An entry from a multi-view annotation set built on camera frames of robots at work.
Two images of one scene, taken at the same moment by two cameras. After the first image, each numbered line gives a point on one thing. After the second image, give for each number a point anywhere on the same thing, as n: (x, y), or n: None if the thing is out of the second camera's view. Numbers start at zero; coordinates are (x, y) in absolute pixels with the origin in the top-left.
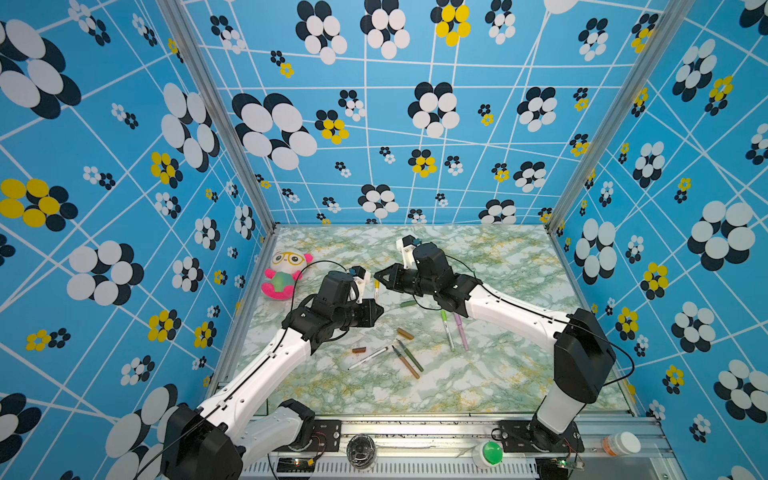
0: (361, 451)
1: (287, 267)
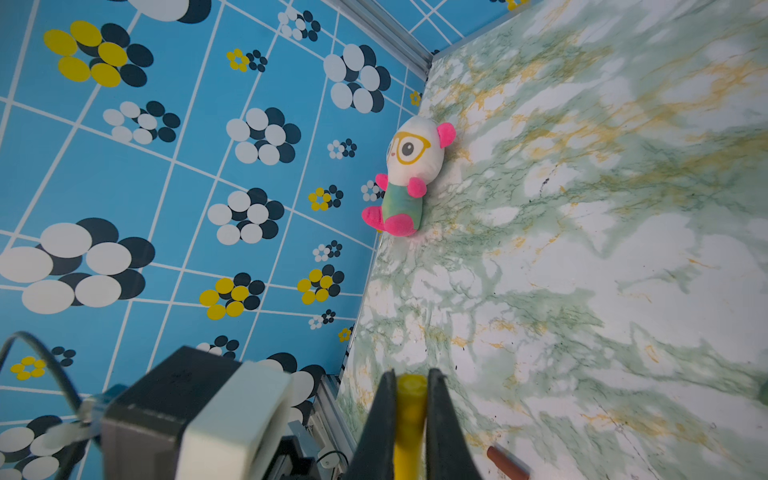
0: None
1: (414, 155)
